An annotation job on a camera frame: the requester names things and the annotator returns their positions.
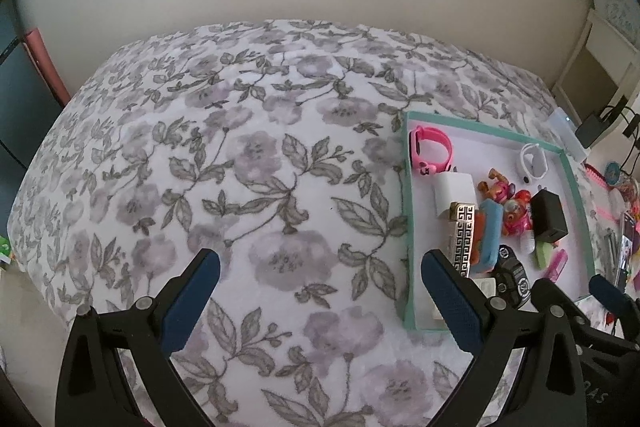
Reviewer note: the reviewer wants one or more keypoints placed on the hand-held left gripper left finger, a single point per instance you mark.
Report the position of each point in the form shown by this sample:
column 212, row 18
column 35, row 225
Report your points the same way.
column 192, row 302

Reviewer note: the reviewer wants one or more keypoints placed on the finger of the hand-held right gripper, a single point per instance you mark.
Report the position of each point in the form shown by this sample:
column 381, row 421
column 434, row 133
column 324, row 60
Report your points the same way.
column 612, row 297
column 550, row 293

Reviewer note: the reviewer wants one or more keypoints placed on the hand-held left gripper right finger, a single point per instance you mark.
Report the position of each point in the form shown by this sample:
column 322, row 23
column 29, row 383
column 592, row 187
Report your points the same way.
column 452, row 307

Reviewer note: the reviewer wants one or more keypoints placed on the pink plastic clip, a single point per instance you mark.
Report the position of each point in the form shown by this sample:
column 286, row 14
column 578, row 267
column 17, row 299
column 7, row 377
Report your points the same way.
column 559, row 264

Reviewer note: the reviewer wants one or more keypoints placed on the black toy car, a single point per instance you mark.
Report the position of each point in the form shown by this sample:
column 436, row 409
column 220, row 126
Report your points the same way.
column 517, row 279

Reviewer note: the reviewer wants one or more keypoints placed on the red blue toy knife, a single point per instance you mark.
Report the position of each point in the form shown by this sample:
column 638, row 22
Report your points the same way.
column 545, row 257

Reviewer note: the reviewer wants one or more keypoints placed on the gold patterned box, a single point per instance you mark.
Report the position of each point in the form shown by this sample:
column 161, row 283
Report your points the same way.
column 462, row 237

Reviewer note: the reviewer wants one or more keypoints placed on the black charger block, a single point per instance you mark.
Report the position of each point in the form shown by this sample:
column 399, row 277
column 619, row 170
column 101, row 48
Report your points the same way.
column 547, row 217

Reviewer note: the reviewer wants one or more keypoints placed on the blue orange toy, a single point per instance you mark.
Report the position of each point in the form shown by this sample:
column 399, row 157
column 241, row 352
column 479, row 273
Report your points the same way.
column 489, row 232

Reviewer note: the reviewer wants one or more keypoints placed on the red pink toy figure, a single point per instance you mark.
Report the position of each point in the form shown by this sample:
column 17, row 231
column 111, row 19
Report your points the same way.
column 515, row 217

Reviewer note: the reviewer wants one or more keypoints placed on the white charger plug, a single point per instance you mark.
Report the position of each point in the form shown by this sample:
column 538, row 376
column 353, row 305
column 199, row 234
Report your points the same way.
column 452, row 194

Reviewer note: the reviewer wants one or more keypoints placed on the orange toy figure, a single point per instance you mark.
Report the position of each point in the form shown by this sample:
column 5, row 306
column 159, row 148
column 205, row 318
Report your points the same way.
column 495, row 188

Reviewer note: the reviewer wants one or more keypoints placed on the teal-rimmed white box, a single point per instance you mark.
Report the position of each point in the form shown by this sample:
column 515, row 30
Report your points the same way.
column 500, row 142

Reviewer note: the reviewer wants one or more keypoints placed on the pink smartwatch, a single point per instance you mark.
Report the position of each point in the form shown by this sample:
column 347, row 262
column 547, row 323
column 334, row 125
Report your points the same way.
column 417, row 149

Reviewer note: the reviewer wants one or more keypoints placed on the grey metal tool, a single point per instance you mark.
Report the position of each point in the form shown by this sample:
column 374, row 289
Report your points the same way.
column 611, row 257

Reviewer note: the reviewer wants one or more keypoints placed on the smartphone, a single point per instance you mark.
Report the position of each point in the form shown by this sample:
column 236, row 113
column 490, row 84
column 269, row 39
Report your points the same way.
column 627, row 247

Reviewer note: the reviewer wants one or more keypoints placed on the pink white crocheted mat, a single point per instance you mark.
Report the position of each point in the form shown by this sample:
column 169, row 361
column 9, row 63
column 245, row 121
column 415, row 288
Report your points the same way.
column 600, row 202

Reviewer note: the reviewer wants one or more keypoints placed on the floral blanket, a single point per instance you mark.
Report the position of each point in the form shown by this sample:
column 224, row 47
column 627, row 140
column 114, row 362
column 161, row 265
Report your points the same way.
column 250, row 157

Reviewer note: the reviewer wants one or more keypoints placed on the white power strip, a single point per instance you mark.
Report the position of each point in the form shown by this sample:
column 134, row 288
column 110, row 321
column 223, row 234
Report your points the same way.
column 567, row 132

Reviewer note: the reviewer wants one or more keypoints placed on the black power adapter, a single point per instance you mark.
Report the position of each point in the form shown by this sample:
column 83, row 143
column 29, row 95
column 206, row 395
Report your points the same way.
column 590, row 131

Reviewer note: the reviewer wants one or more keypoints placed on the green object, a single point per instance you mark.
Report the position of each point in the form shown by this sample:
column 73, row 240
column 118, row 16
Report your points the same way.
column 4, row 251

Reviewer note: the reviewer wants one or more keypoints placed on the dark blue furniture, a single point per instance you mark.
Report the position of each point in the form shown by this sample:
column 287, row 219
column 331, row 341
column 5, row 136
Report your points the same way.
column 20, row 107

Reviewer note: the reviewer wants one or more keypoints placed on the white wooden furniture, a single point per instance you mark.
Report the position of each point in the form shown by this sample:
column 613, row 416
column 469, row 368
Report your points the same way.
column 615, row 32

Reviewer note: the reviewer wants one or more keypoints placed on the pink board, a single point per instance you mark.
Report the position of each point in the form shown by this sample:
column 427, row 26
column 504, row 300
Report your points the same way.
column 47, row 67

